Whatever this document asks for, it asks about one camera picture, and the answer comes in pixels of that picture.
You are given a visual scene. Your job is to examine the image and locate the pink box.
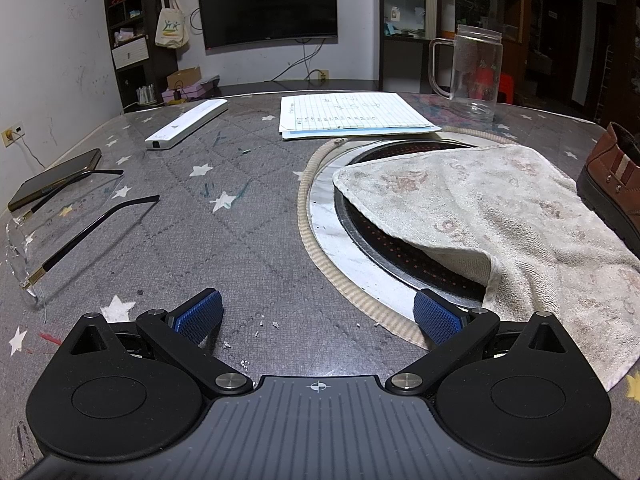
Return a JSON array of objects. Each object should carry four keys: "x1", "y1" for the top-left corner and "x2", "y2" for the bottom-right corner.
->
[{"x1": 161, "y1": 80, "x2": 221, "y2": 103}]

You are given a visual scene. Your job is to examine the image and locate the white paper notebook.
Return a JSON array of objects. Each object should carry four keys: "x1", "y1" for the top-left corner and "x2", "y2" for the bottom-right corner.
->
[{"x1": 278, "y1": 92, "x2": 443, "y2": 141}]

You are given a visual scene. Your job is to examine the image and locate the clear glass mug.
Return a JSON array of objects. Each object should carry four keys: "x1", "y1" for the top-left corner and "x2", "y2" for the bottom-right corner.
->
[{"x1": 428, "y1": 24, "x2": 502, "y2": 123}]

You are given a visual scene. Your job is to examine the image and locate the black television stand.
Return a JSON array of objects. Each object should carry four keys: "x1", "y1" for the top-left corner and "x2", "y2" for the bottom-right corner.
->
[{"x1": 122, "y1": 79, "x2": 381, "y2": 111}]

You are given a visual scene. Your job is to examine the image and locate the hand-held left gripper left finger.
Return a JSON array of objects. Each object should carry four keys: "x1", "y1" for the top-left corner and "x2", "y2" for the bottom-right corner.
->
[{"x1": 60, "y1": 287, "x2": 253, "y2": 401}]

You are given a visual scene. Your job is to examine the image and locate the small cardboard box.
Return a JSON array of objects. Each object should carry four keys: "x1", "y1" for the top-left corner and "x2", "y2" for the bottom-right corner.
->
[{"x1": 166, "y1": 66, "x2": 202, "y2": 90}]

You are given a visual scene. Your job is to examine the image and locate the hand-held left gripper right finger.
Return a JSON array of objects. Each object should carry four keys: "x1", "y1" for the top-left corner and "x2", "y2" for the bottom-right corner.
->
[{"x1": 385, "y1": 287, "x2": 581, "y2": 401}]

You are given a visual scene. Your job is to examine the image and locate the black wall television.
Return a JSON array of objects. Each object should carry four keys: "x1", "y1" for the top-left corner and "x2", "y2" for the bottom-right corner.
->
[{"x1": 196, "y1": 0, "x2": 337, "y2": 52}]

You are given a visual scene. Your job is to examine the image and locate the dark wooden door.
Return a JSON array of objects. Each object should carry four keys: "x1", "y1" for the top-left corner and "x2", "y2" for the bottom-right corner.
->
[{"x1": 542, "y1": 0, "x2": 583, "y2": 106}]

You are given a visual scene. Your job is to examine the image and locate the white stained towel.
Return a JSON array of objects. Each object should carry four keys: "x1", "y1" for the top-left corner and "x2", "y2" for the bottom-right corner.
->
[{"x1": 332, "y1": 144, "x2": 640, "y2": 392}]

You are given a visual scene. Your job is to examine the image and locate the clear eyeglasses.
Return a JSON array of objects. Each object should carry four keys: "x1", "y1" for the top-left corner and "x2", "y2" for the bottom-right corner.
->
[{"x1": 5, "y1": 169, "x2": 161, "y2": 306}]

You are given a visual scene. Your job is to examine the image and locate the brown wooden cabinet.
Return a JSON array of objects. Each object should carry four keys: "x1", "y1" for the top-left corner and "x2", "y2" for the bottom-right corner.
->
[{"x1": 440, "y1": 0, "x2": 531, "y2": 93}]

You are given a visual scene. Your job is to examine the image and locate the white long flat device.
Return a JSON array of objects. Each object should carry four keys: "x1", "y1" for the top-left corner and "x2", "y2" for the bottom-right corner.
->
[{"x1": 145, "y1": 99, "x2": 229, "y2": 151}]

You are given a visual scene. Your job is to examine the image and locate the grey star table cover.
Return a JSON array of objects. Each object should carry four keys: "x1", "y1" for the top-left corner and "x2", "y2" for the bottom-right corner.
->
[{"x1": 0, "y1": 91, "x2": 640, "y2": 461}]

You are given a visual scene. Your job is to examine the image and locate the cream tote bag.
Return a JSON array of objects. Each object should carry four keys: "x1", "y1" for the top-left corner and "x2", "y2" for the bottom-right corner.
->
[{"x1": 154, "y1": 0, "x2": 191, "y2": 50}]

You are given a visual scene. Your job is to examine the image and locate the glass display cabinet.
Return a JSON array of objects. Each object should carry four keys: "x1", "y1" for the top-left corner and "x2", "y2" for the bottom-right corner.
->
[{"x1": 377, "y1": 0, "x2": 441, "y2": 93}]

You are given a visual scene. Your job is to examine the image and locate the black smartphone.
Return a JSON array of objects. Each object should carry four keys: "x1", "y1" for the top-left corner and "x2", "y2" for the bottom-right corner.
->
[{"x1": 7, "y1": 148, "x2": 102, "y2": 212}]

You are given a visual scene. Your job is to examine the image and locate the round black table stove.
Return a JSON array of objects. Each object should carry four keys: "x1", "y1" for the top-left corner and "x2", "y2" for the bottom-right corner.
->
[{"x1": 306, "y1": 139, "x2": 493, "y2": 311}]

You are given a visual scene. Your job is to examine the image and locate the dark wooden cubby shelf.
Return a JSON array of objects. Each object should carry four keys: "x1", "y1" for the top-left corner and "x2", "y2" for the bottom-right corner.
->
[{"x1": 102, "y1": 0, "x2": 178, "y2": 111}]

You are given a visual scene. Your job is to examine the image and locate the brown leather shoe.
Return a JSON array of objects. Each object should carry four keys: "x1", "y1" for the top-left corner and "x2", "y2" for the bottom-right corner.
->
[{"x1": 576, "y1": 121, "x2": 640, "y2": 260}]

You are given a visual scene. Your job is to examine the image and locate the red plastic stool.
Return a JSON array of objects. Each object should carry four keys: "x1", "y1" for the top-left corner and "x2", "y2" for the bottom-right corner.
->
[{"x1": 472, "y1": 67, "x2": 517, "y2": 103}]

